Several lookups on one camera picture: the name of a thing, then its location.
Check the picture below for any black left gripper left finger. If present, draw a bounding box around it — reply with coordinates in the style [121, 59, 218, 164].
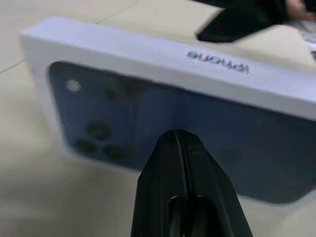
[130, 128, 188, 237]

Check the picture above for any white phone box lid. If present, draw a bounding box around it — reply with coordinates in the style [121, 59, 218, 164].
[18, 16, 316, 216]

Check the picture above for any person's bare hand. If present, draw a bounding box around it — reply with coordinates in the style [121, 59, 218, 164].
[290, 0, 316, 22]

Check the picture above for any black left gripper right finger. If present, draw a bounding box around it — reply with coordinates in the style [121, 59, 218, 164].
[175, 129, 254, 237]

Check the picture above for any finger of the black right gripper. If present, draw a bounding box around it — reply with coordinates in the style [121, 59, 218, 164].
[195, 0, 301, 45]

